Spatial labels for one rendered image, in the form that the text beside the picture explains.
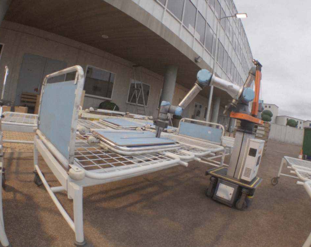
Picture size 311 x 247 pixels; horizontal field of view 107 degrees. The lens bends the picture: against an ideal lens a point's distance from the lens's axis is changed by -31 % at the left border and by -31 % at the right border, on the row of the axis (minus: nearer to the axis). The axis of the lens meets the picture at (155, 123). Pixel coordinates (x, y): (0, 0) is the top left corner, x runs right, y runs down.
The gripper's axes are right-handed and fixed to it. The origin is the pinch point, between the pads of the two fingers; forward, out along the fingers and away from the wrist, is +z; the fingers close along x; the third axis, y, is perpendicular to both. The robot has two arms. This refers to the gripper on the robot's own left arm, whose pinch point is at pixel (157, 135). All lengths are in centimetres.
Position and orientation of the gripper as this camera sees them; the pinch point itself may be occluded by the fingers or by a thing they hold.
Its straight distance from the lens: 152.1
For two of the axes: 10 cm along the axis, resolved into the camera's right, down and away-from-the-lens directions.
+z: -2.3, 9.7, 1.1
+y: -6.0, -0.5, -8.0
